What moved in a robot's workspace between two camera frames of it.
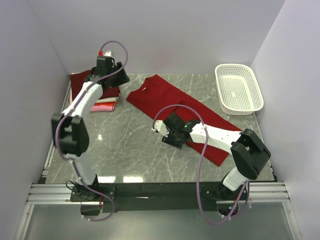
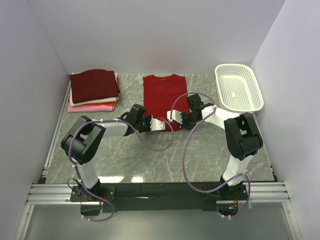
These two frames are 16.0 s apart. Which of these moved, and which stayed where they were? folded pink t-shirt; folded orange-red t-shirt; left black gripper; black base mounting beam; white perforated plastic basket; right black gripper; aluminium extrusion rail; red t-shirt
Moved: red t-shirt; right black gripper; left black gripper
Stayed: white perforated plastic basket; folded orange-red t-shirt; folded pink t-shirt; black base mounting beam; aluminium extrusion rail
